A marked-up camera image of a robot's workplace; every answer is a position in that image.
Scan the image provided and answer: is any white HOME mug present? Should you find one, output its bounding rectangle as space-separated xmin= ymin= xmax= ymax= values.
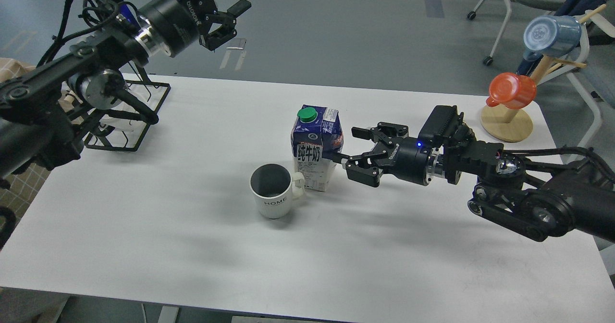
xmin=249 ymin=163 xmax=305 ymax=219

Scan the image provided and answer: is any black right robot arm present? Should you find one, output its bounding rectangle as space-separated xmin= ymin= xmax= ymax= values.
xmin=332 ymin=105 xmax=615 ymax=242

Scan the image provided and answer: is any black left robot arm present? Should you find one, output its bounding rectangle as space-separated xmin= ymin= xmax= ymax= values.
xmin=0 ymin=0 xmax=252 ymax=189

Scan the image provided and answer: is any blue camera on left wrist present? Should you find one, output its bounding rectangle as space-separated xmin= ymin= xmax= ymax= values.
xmin=111 ymin=0 xmax=140 ymax=34

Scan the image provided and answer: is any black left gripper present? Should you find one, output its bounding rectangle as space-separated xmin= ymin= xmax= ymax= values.
xmin=138 ymin=0 xmax=252 ymax=57

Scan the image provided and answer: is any white mug on rack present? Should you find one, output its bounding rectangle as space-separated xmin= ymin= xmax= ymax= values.
xmin=99 ymin=102 xmax=147 ymax=132

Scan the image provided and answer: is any beige checked cloth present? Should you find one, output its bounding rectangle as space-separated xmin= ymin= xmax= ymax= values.
xmin=0 ymin=58 xmax=50 ymax=248

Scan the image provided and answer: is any orange plastic cup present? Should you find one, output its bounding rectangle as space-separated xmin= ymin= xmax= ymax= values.
xmin=486 ymin=73 xmax=537 ymax=109

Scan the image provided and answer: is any blue white milk carton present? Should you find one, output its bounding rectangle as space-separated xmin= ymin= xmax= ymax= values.
xmin=290 ymin=104 xmax=344 ymax=192

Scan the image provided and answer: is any blue camera on right wrist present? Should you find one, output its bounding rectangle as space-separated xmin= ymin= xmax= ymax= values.
xmin=418 ymin=105 xmax=464 ymax=148

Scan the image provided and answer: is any wooden mug tree stand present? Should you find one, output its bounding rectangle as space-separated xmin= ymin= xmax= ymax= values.
xmin=480 ymin=4 xmax=614 ymax=143

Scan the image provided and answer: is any blue camera on wrist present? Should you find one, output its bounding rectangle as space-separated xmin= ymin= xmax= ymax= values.
xmin=418 ymin=105 xmax=464 ymax=148
xmin=111 ymin=0 xmax=140 ymax=34

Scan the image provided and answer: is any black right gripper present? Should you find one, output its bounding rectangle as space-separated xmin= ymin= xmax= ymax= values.
xmin=324 ymin=122 xmax=433 ymax=187

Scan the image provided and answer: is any blue plastic cup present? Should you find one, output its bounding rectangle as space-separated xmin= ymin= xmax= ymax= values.
xmin=523 ymin=15 xmax=582 ymax=62

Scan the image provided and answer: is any black wire cup rack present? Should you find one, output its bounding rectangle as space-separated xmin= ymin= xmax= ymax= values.
xmin=66 ymin=66 xmax=171 ymax=152

